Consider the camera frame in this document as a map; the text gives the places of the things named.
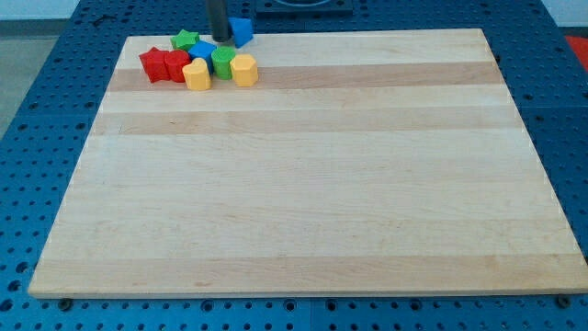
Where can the green star block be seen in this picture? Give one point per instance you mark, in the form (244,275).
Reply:
(184,40)

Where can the red cylinder block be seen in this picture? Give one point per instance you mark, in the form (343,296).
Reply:
(174,62)

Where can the large wooden board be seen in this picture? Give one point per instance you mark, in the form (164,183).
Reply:
(374,163)

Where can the red object at edge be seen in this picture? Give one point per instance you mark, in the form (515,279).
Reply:
(579,45)

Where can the yellow heart block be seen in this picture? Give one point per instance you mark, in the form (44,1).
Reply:
(197,76)

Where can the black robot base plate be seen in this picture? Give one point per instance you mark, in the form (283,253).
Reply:
(305,8)

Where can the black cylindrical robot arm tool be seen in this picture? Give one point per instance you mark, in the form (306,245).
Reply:
(218,20)

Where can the red star block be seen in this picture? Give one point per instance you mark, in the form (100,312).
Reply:
(153,64)

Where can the green cylinder block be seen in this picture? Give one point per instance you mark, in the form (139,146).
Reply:
(221,59)

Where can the yellow hexagon block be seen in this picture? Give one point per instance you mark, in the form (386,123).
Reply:
(244,70)

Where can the blue cube block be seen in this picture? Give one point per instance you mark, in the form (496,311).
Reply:
(204,50)

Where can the blue triangular block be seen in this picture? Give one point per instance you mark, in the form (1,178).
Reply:
(242,30)

